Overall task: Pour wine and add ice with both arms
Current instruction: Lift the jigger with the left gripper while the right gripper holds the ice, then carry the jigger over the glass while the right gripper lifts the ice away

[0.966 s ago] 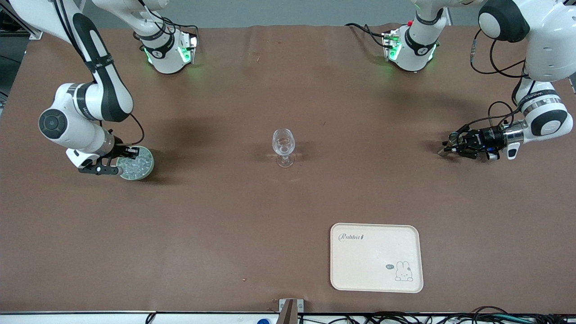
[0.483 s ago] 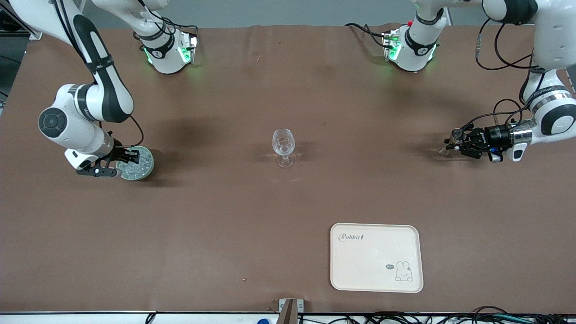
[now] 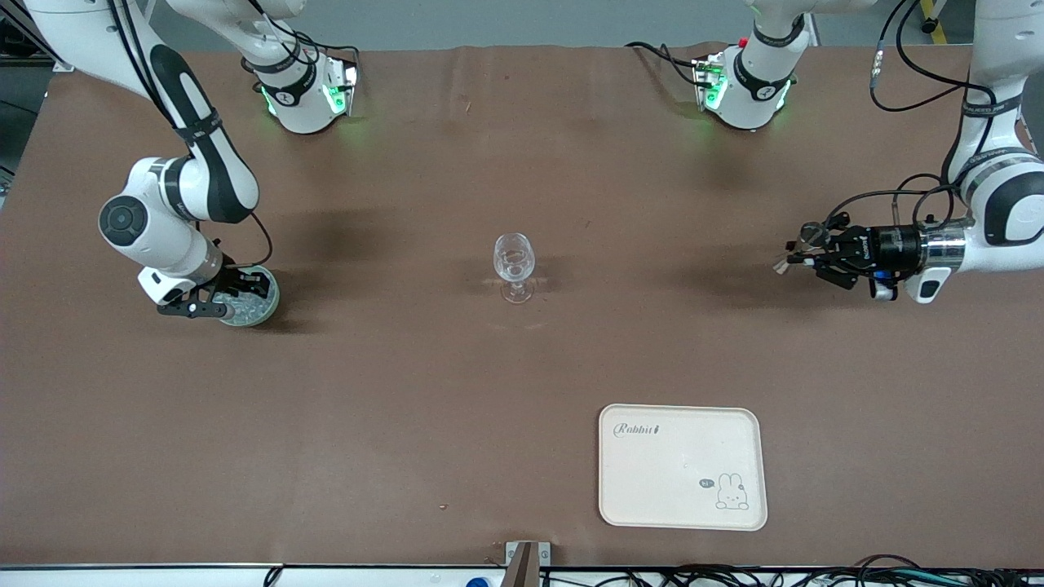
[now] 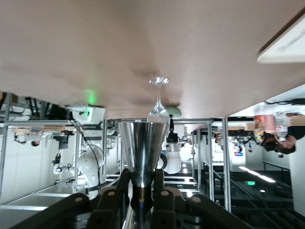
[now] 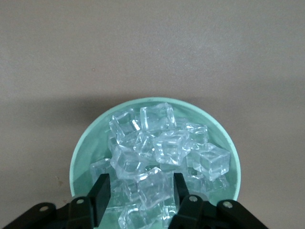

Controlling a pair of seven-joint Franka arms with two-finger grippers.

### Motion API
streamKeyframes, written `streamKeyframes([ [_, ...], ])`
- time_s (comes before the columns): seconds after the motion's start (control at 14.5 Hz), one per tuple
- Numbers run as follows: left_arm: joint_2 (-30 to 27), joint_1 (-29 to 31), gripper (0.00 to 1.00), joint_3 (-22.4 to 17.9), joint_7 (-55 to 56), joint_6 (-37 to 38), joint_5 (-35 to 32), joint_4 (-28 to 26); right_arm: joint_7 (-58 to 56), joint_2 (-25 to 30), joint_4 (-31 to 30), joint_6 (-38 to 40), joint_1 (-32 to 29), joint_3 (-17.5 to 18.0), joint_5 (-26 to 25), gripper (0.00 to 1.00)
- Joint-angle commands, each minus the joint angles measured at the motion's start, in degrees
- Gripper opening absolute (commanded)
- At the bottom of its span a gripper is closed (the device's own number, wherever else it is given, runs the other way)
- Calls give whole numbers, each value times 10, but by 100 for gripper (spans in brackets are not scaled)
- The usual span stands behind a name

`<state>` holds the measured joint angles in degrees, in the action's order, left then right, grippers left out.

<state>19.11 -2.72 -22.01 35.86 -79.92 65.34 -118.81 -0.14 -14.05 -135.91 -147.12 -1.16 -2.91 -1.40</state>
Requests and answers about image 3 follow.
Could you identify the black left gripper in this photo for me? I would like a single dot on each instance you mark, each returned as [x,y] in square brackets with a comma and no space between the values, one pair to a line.
[887,244]

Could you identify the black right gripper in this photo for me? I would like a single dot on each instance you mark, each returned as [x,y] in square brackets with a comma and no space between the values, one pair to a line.
[236,283]

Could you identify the clear ice cubes pile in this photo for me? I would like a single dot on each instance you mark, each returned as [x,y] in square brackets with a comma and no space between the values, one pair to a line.
[249,310]

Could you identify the shiny metal jigger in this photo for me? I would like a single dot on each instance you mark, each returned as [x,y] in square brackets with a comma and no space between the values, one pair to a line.
[810,234]

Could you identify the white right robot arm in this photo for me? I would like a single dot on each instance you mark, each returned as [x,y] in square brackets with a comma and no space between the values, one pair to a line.
[159,240]

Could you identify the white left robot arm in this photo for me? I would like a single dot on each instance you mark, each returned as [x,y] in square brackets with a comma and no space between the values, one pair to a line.
[758,81]

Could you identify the clear stemmed wine glass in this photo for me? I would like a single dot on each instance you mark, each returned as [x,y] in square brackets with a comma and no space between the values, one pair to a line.
[515,259]

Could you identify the green round bowl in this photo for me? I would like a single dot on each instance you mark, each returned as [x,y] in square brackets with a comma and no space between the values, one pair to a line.
[271,306]

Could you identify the brown table mat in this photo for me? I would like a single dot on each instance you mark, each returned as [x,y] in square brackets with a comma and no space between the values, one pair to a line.
[408,408]

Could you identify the black caster wheel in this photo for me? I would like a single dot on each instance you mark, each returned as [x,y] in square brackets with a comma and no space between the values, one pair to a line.
[929,25]

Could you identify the cream rabbit print tray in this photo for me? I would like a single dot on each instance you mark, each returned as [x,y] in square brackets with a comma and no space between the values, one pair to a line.
[669,473]

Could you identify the blue bottle cap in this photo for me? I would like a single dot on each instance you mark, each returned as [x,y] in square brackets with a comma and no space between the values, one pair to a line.
[478,582]

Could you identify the aluminium profile frame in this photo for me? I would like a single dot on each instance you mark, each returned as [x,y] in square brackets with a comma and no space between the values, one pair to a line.
[64,63]

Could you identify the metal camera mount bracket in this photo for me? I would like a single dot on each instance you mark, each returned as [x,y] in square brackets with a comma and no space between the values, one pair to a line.
[522,567]

